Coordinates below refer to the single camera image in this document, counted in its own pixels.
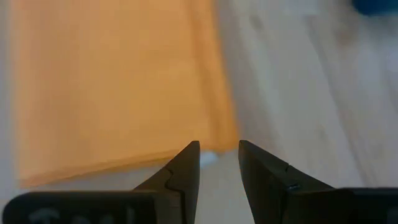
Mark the orange microfiber towel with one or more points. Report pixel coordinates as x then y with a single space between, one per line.
109 93

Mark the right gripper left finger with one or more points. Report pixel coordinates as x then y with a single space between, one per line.
186 174

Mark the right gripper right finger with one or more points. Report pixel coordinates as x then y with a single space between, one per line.
267 186

